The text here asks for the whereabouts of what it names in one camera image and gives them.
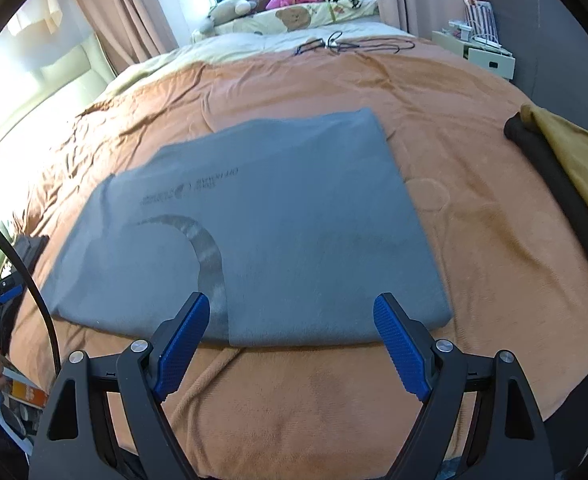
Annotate long thin black cable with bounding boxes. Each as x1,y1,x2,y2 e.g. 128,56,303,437
341,35,417,55

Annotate thick black gripper cable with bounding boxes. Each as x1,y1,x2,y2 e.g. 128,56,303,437
0,205,61,376

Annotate orange fleece blanket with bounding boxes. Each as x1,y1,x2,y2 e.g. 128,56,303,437
9,35,588,480

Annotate short thin black cable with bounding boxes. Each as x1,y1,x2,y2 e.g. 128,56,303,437
296,31,345,56

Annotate bear print pillow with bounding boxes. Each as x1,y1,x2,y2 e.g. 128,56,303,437
246,0,380,33

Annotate striped bag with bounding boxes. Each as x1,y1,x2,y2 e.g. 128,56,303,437
461,0,500,41

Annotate beige plush toy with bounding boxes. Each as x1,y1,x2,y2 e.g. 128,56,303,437
191,0,257,43

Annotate grey printed T-shirt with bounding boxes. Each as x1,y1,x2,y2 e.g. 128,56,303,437
39,106,452,348

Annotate orange white box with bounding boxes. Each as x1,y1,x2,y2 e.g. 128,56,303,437
1,360,50,411

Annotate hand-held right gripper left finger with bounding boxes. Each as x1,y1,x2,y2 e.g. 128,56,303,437
28,291,211,480

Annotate mustard garment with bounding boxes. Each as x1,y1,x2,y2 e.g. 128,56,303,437
519,103,588,241

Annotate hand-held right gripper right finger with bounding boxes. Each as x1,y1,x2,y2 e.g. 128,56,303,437
373,291,555,480

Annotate white nightstand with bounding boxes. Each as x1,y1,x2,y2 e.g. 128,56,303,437
431,30,516,81

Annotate cream padded sofa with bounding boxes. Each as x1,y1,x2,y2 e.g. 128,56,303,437
0,25,117,196

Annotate cream bed sheet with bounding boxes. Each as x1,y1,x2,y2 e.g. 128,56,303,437
99,25,415,96

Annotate yellow and black clothes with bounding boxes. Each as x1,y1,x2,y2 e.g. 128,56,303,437
504,110,588,261

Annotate pink curtain beside sofa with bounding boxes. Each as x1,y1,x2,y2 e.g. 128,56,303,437
64,0,180,68

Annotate dark cloth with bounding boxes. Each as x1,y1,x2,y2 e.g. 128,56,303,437
544,360,588,436

